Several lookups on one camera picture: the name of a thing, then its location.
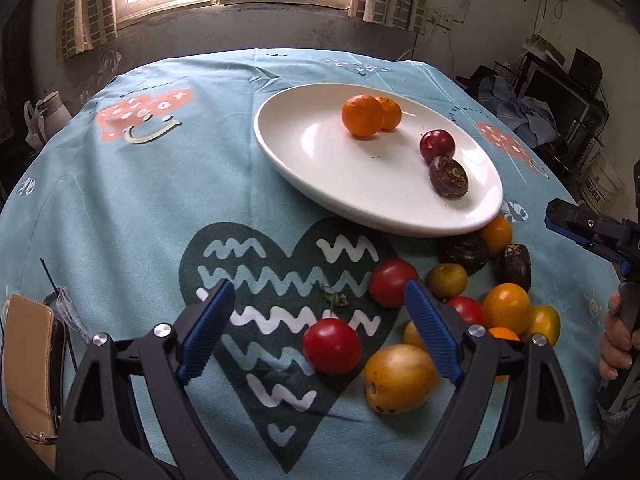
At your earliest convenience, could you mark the brown water chestnut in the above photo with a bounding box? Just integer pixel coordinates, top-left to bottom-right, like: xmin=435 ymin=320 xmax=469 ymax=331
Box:
xmin=428 ymin=155 xmax=469 ymax=202
xmin=439 ymin=234 xmax=491 ymax=276
xmin=497 ymin=243 xmax=532 ymax=293

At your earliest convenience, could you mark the thin black cable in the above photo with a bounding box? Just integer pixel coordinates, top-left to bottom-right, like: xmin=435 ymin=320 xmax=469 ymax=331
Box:
xmin=40 ymin=258 xmax=93 ymax=343

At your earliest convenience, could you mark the yellow green tomato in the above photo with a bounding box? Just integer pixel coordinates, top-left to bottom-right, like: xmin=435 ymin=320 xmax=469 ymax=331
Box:
xmin=425 ymin=263 xmax=469 ymax=300

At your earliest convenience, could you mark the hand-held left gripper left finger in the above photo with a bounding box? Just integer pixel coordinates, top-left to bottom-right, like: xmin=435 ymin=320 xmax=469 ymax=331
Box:
xmin=55 ymin=280 xmax=236 ymax=480

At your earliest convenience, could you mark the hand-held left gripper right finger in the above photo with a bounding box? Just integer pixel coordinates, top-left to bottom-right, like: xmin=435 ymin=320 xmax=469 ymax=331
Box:
xmin=404 ymin=280 xmax=586 ymax=480

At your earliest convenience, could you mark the dark red plum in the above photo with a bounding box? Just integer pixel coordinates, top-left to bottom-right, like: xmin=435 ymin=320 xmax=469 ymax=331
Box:
xmin=419 ymin=129 xmax=456 ymax=165

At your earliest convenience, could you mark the white bucket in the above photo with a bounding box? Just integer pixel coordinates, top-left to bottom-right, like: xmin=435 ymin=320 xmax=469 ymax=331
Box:
xmin=582 ymin=152 xmax=627 ymax=211

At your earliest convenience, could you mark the orange mandarin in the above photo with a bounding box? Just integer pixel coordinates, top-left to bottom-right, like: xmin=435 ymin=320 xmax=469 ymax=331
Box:
xmin=373 ymin=96 xmax=403 ymax=132
xmin=342 ymin=95 xmax=385 ymax=138

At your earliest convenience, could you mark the small green stem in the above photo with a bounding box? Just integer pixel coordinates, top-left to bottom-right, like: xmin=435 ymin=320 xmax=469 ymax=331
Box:
xmin=322 ymin=287 xmax=352 ymax=308

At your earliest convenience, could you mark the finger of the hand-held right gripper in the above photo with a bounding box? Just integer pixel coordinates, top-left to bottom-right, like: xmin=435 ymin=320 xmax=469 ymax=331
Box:
xmin=545 ymin=198 xmax=640 ymax=248
xmin=580 ymin=232 xmax=640 ymax=281

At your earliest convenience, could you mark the large orange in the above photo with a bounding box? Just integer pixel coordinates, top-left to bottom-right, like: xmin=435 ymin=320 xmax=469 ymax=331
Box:
xmin=362 ymin=344 xmax=442 ymax=416

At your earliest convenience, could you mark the blue printed tablecloth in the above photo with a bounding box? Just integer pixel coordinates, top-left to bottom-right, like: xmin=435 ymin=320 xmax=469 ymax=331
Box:
xmin=0 ymin=47 xmax=621 ymax=480

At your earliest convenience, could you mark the brown leather pouch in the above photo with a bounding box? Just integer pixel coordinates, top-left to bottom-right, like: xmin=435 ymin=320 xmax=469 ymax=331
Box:
xmin=0 ymin=294 xmax=66 ymax=466

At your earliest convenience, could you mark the person's right hand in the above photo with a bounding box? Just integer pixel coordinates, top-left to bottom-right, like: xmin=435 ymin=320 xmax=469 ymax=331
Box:
xmin=599 ymin=294 xmax=637 ymax=382

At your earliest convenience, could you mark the small red cherry tomato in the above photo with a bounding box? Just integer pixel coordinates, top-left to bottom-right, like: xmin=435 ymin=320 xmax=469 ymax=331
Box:
xmin=445 ymin=296 xmax=485 ymax=328

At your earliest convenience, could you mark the white oval plate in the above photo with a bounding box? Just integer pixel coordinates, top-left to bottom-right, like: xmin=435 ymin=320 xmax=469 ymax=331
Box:
xmin=253 ymin=81 xmax=503 ymax=238

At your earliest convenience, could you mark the black shelf rack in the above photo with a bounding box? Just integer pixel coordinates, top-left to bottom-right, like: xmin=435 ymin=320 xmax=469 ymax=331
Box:
xmin=515 ymin=49 xmax=611 ymax=181

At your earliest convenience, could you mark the orange yellow tomato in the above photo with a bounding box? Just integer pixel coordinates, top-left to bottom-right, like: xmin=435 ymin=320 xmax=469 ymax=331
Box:
xmin=402 ymin=320 xmax=428 ymax=351
xmin=487 ymin=326 xmax=522 ymax=385
xmin=520 ymin=305 xmax=562 ymax=348
xmin=482 ymin=283 xmax=532 ymax=336
xmin=480 ymin=216 xmax=513 ymax=257

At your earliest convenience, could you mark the pile of blue clothes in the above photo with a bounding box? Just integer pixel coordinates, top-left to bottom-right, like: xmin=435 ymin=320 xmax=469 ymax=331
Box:
xmin=457 ymin=65 xmax=561 ymax=148

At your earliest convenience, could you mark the white power cable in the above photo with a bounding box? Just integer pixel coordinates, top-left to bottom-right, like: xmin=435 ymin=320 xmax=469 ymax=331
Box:
xmin=395 ymin=22 xmax=441 ymax=62

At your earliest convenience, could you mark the white jug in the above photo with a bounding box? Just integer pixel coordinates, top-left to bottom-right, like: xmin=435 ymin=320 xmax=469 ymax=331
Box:
xmin=25 ymin=91 xmax=71 ymax=150

